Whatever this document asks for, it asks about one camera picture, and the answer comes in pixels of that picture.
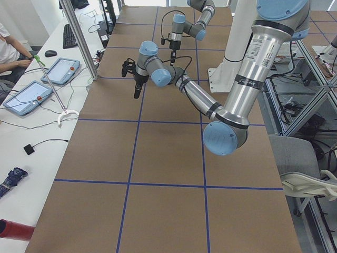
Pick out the seated person white shirt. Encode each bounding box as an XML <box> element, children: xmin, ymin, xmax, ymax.
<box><xmin>0</xmin><ymin>24</ymin><xmax>36</xmax><ymax>83</ymax></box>

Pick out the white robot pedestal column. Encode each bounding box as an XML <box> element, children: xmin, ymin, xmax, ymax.
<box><xmin>224</xmin><ymin>0</ymin><xmax>257</xmax><ymax>63</ymax></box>

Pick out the teach pendant upper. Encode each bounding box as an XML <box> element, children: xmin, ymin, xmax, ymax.
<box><xmin>47</xmin><ymin>57</ymin><xmax>80</xmax><ymax>85</ymax></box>

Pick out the red fire extinguisher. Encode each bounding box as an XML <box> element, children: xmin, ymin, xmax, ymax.
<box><xmin>1</xmin><ymin>219</ymin><xmax>35</xmax><ymax>241</ymax></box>

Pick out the grey chair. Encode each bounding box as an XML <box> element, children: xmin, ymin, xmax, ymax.
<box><xmin>269</xmin><ymin>135</ymin><xmax>336</xmax><ymax>201</ymax></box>

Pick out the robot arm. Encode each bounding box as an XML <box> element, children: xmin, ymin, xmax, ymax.
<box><xmin>123</xmin><ymin>1</ymin><xmax>311</xmax><ymax>155</ymax></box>
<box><xmin>162</xmin><ymin>0</ymin><xmax>215</xmax><ymax>66</ymax></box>

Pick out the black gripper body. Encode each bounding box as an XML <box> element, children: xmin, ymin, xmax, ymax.
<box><xmin>169</xmin><ymin>40</ymin><xmax>181</xmax><ymax>51</ymax></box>
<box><xmin>134</xmin><ymin>70</ymin><xmax>149</xmax><ymax>84</ymax></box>

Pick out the black computer mouse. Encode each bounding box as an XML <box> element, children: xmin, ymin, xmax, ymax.
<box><xmin>44</xmin><ymin>50</ymin><xmax>57</xmax><ymax>57</ymax></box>

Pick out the teach pendant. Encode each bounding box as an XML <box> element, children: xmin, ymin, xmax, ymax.
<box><xmin>3</xmin><ymin>81</ymin><xmax>53</xmax><ymax>116</ymax></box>
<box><xmin>47</xmin><ymin>57</ymin><xmax>80</xmax><ymax>85</ymax></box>

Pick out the teach pendant lower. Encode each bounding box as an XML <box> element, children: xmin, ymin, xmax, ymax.
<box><xmin>3</xmin><ymin>81</ymin><xmax>53</xmax><ymax>116</ymax></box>

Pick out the metal reacher grabber tool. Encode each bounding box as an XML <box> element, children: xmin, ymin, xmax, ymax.
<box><xmin>33</xmin><ymin>55</ymin><xmax>80</xmax><ymax>128</ymax></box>

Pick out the aluminium frame post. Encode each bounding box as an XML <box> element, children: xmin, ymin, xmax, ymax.
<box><xmin>59</xmin><ymin>0</ymin><xmax>98</xmax><ymax>81</ymax></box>

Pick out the black keyboard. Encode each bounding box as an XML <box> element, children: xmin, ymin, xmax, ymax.
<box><xmin>63</xmin><ymin>24</ymin><xmax>77</xmax><ymax>49</ymax></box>

